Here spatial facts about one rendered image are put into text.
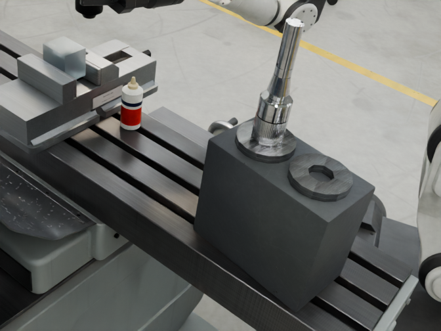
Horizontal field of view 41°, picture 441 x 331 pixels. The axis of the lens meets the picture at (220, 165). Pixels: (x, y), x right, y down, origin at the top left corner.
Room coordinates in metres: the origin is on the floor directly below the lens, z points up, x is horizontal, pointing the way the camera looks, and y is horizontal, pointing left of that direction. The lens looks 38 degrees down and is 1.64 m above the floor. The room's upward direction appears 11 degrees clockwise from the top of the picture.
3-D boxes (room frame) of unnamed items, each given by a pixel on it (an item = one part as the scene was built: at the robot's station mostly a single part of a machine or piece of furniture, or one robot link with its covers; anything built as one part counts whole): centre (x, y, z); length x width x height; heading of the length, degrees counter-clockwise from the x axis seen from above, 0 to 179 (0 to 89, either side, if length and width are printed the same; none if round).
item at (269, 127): (0.71, -0.06, 1.19); 0.05 x 0.05 x 0.06
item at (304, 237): (0.69, -0.10, 1.06); 0.22 x 0.12 x 0.20; 53
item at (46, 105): (1.00, 0.31, 1.01); 0.35 x 0.15 x 0.11; 151
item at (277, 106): (0.71, -0.06, 1.22); 0.05 x 0.05 x 0.01
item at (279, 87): (0.71, -0.06, 1.28); 0.03 x 0.03 x 0.11
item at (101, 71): (1.02, 0.30, 1.05); 0.12 x 0.06 x 0.04; 61
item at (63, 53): (0.97, 0.33, 1.07); 0.06 x 0.05 x 0.06; 61
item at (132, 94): (0.96, 0.19, 1.01); 0.04 x 0.04 x 0.11
